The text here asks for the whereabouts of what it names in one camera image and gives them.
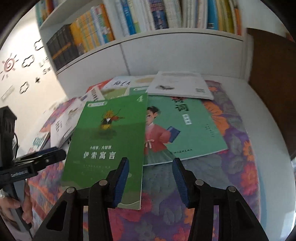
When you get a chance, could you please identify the green fable book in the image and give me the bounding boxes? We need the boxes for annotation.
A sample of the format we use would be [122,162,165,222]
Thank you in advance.
[61,93,147,210]

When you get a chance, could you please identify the row of black books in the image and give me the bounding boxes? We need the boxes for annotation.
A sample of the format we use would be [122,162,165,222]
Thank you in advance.
[46,24,79,70]

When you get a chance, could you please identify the row of yellow books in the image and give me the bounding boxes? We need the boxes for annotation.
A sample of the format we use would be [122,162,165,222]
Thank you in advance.
[70,4,115,55]

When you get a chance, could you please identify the row of colourful shelf books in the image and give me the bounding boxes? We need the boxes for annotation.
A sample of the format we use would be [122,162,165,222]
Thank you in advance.
[114,0,242,36]

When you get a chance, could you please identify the person's left hand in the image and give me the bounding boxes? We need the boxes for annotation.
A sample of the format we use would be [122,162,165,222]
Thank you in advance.
[1,183,33,223]

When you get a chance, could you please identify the white book with ink lady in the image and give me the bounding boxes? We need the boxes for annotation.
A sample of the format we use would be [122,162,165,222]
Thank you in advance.
[50,99,85,148]

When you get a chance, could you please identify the floral woven table cloth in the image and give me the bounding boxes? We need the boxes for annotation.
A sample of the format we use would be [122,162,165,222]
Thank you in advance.
[34,81,267,240]

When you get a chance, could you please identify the teal poetry book with girl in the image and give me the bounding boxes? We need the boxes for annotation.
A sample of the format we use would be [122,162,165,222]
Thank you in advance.
[144,96,227,166]

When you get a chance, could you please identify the red and white book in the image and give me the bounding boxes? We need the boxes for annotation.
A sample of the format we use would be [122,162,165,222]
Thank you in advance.
[79,79,111,102]

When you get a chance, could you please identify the white calligraphy book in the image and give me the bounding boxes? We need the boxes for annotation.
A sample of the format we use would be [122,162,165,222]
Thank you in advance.
[101,75,160,95]

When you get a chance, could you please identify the white book with barcode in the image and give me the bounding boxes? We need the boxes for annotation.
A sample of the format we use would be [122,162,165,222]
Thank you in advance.
[147,71,214,100]

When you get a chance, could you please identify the white bookshelf cabinet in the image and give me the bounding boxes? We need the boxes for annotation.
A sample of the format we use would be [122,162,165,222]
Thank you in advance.
[34,0,249,98]

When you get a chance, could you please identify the brown wooden cabinet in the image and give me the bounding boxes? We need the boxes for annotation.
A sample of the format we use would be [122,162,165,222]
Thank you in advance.
[247,28,295,159]

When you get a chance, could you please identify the white wall switches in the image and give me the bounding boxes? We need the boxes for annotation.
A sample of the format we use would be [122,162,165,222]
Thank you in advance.
[1,85,15,102]

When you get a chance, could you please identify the sun and cloud wall decals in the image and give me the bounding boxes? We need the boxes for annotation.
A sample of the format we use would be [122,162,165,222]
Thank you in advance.
[1,37,50,94]

